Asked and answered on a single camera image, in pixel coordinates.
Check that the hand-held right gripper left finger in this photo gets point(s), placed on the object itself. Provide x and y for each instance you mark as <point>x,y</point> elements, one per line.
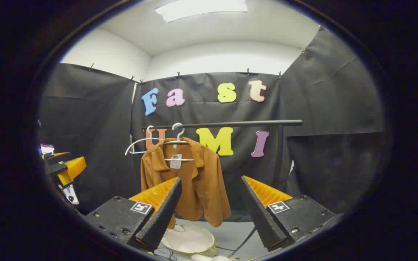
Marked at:
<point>165,212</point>

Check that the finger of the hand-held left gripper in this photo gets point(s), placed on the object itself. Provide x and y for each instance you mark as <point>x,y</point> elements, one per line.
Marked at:
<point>65,179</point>
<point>75,165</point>

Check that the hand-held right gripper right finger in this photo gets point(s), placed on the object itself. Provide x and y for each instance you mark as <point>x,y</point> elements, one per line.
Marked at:
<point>261,214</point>

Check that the white round laundry hamper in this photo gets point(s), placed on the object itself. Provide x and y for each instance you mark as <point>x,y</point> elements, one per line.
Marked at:
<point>189,239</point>

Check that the brown shirt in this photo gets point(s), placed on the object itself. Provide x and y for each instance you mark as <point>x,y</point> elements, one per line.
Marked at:
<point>205,181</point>

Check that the white clothes hanger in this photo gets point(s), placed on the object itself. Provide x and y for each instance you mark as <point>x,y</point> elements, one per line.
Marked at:
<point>150,126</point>
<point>177,125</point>

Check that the black clothes rack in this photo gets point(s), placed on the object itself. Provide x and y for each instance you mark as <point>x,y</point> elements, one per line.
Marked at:
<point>230,124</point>

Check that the white device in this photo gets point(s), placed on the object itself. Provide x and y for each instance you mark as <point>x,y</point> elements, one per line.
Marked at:
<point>70,194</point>

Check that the computer monitor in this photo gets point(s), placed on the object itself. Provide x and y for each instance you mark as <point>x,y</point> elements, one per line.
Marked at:
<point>46,148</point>

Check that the black backdrop cloth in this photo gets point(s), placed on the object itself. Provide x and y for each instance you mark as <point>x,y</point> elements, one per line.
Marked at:
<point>321,108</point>

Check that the ceiling light panel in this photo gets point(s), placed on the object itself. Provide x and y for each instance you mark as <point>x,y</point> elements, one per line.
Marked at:
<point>201,8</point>

